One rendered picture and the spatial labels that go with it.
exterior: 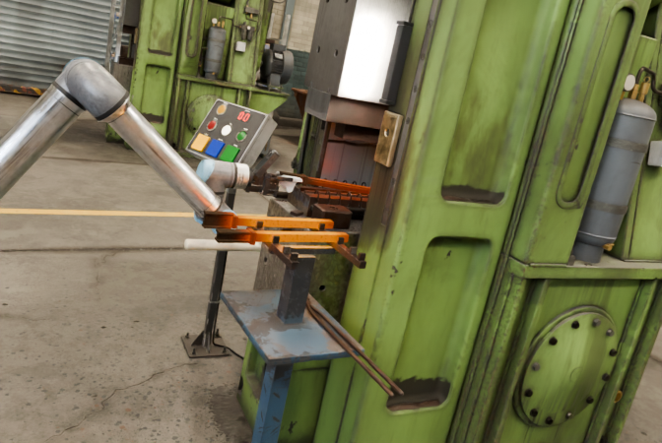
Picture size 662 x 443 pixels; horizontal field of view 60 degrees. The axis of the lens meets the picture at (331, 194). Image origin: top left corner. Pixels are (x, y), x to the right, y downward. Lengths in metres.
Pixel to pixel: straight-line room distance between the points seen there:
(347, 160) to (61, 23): 7.85
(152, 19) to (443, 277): 5.42
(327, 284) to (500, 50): 0.98
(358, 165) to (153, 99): 4.79
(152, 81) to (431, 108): 5.45
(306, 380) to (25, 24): 8.25
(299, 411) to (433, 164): 1.09
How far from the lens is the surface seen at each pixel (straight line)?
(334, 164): 2.36
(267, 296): 1.85
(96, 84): 1.68
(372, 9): 1.99
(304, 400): 2.29
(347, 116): 2.04
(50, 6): 9.82
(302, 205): 2.11
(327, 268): 2.02
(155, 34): 6.91
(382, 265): 1.90
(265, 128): 2.47
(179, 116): 6.94
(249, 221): 1.68
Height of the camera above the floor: 1.49
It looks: 13 degrees down
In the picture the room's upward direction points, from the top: 12 degrees clockwise
